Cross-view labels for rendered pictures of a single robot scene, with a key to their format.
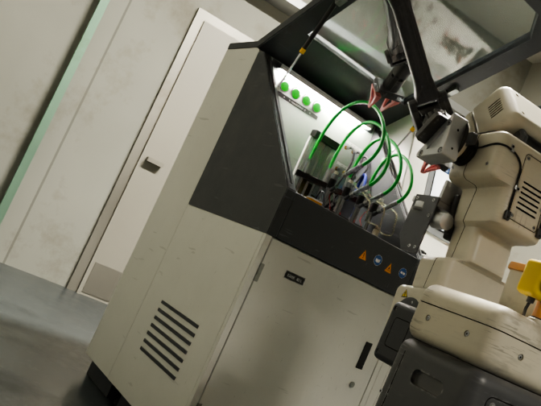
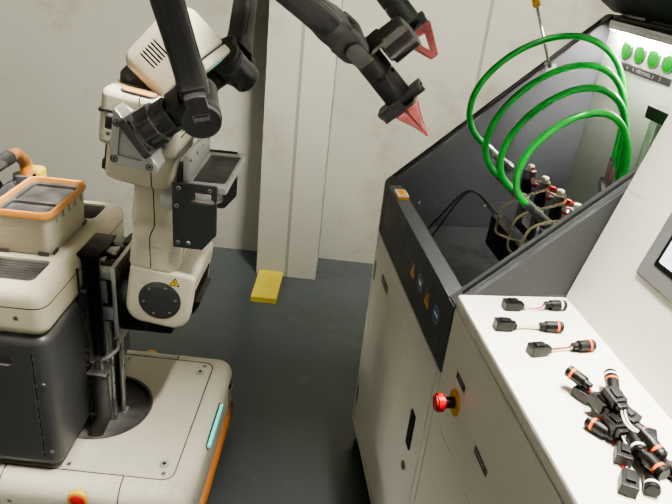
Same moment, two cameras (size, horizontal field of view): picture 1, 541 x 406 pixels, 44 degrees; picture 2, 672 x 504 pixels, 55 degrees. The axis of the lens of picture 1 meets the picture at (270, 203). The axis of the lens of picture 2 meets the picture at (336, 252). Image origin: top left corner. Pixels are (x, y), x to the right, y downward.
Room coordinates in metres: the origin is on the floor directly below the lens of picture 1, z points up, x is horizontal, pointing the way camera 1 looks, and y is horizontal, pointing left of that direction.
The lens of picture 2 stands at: (2.70, -1.69, 1.56)
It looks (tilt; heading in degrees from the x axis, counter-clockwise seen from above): 26 degrees down; 113
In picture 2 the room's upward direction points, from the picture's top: 6 degrees clockwise
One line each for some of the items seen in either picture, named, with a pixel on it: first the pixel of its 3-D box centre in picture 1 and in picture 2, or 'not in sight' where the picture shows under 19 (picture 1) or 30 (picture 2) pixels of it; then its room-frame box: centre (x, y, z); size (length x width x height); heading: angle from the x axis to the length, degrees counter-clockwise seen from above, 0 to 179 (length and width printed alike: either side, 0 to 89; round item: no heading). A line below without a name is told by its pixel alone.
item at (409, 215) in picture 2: (348, 248); (416, 260); (2.32, -0.31, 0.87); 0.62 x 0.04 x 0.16; 123
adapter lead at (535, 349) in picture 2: not in sight; (562, 346); (2.70, -0.71, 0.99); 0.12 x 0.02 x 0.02; 40
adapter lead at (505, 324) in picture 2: not in sight; (528, 325); (2.64, -0.67, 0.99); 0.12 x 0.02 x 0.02; 30
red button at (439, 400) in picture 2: not in sight; (445, 402); (2.53, -0.71, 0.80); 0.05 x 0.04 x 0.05; 123
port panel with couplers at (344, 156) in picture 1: (345, 171); not in sight; (2.87, -0.24, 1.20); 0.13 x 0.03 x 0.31; 123
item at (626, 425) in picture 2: not in sight; (620, 419); (2.80, -0.88, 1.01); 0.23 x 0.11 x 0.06; 123
